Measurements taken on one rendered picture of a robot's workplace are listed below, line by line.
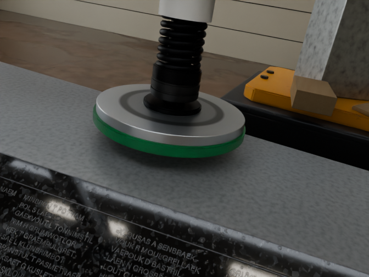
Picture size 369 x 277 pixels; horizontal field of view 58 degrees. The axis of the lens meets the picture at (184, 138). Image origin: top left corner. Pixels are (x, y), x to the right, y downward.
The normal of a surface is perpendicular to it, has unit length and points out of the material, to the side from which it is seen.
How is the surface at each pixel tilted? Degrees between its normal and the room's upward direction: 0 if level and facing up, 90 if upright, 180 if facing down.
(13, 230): 45
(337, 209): 0
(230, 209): 0
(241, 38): 90
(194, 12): 90
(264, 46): 90
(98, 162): 0
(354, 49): 90
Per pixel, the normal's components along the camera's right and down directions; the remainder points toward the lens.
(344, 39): 0.11, 0.42
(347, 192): 0.15, -0.90
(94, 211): -0.11, -0.40
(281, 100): -0.40, 0.32
